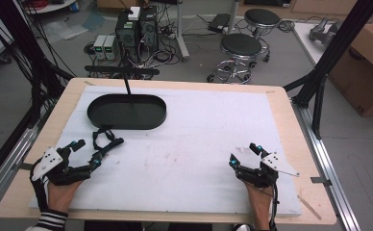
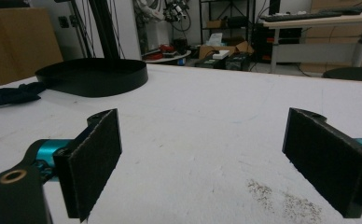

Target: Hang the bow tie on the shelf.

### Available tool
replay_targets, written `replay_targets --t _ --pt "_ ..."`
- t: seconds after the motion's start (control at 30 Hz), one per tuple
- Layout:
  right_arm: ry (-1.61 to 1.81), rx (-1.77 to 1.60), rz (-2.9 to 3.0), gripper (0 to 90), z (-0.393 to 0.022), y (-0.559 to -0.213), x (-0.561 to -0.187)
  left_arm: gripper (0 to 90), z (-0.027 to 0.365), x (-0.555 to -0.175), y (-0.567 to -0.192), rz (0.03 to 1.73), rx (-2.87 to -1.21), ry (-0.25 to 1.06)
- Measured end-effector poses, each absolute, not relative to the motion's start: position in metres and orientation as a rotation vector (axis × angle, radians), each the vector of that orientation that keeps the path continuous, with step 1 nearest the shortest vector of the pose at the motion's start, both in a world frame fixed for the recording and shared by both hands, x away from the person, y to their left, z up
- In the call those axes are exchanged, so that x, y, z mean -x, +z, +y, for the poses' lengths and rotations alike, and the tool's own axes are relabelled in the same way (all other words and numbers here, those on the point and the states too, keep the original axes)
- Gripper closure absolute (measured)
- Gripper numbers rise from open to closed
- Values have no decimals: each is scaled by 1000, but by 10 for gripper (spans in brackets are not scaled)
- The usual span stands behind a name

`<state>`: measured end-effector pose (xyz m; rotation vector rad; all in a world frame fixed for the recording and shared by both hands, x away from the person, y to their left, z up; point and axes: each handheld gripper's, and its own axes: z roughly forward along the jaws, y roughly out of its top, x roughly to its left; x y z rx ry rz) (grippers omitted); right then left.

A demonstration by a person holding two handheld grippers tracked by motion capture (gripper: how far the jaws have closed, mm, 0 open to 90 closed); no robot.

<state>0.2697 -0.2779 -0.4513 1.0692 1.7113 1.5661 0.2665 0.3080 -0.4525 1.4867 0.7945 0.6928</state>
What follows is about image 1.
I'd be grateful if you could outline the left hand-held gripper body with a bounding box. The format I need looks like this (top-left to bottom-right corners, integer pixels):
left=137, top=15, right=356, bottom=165
left=30, top=146, right=93, bottom=187

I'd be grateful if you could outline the black strapped object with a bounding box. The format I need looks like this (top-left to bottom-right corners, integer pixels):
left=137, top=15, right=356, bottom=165
left=91, top=127, right=125, bottom=157

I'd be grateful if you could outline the black round stool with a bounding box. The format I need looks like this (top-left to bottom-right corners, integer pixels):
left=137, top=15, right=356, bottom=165
left=206, top=33, right=263, bottom=86
left=243, top=8, right=282, bottom=63

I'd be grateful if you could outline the brown cardboard box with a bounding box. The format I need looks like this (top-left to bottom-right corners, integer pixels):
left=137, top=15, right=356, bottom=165
left=328, top=23, right=373, bottom=118

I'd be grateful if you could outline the small white box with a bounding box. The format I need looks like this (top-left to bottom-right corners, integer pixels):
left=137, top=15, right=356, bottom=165
left=127, top=6, right=141, bottom=22

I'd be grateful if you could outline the small metal bracket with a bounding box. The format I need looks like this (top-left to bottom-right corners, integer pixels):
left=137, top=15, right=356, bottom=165
left=13, top=162, right=35, bottom=171
left=310, top=175, right=334, bottom=188

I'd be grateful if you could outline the aluminium rail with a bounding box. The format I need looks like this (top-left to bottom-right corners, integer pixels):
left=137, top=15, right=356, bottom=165
left=290, top=101, right=362, bottom=231
left=0, top=123, right=43, bottom=211

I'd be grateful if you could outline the black oval tray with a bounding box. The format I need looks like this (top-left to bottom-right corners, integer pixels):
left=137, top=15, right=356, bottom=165
left=87, top=92, right=168, bottom=131

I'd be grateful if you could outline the grey power supply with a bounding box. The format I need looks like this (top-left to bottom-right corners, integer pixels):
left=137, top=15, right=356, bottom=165
left=92, top=34, right=108, bottom=61
left=103, top=35, right=120, bottom=61

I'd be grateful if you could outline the black gripper strap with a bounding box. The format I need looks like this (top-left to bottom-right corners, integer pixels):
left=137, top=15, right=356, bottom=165
left=29, top=172, right=50, bottom=214

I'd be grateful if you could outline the black computer tower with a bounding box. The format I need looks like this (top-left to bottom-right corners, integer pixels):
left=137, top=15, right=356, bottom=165
left=114, top=11, right=141, bottom=55
left=138, top=5, right=160, bottom=53

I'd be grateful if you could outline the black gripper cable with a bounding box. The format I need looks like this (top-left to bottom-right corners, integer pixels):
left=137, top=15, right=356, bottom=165
left=268, top=183, right=281, bottom=231

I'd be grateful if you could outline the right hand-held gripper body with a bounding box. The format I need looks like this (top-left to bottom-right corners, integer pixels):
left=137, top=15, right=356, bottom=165
left=235, top=151, right=301, bottom=190

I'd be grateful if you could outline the teal plastic sheet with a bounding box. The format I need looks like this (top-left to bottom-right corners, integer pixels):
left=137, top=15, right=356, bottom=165
left=81, top=11, right=107, bottom=32

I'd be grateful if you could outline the white table mat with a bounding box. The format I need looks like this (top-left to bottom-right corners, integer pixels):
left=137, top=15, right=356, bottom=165
left=28, top=84, right=303, bottom=217

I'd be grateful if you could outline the black metal frame post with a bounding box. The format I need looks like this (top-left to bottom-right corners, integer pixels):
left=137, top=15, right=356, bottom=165
left=0, top=0, right=75, bottom=129
left=283, top=0, right=373, bottom=140

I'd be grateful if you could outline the flat black device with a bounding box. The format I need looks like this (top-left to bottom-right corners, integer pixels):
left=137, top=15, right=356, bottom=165
left=207, top=13, right=232, bottom=34

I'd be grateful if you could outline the red cable coil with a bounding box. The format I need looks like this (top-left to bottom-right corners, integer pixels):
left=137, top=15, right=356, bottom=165
left=25, top=0, right=50, bottom=10

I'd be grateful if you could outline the thin wooden stick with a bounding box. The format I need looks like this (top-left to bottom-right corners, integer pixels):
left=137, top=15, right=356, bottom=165
left=297, top=193, right=323, bottom=221

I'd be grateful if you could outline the grey metal stand leg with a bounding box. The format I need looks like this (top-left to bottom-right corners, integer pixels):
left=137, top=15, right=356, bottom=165
left=227, top=0, right=242, bottom=35
left=174, top=0, right=191, bottom=63

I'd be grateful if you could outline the grey robot part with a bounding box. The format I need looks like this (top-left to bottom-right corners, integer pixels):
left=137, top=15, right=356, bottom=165
left=309, top=16, right=341, bottom=46

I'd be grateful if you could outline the round white table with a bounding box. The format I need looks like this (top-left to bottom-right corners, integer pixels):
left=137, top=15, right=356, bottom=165
left=23, top=0, right=79, bottom=15

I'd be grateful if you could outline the person's right hand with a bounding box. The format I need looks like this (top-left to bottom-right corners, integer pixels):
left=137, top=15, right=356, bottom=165
left=243, top=181, right=274, bottom=210

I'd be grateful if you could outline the person's left hand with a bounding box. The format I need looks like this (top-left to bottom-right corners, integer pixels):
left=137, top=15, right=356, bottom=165
left=46, top=180, right=84, bottom=214

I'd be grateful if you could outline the clear plastic bag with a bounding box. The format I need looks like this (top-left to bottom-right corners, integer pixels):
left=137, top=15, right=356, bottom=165
left=42, top=18, right=90, bottom=43

